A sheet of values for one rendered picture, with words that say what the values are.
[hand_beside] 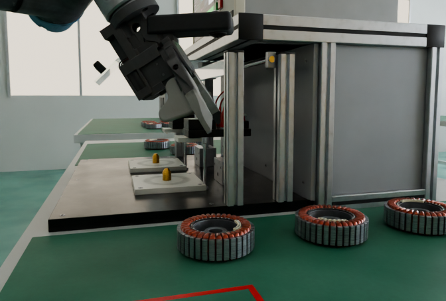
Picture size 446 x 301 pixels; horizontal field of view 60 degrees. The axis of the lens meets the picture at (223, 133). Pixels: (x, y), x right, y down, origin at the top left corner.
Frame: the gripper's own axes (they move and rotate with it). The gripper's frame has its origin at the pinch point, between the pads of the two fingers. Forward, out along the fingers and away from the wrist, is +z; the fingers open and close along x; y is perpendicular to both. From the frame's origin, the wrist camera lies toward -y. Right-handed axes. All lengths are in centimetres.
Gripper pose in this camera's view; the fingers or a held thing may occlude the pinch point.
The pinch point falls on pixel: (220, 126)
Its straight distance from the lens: 54.6
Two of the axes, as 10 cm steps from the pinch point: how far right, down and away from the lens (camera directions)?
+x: -0.7, 1.0, -9.9
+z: 5.2, 8.5, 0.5
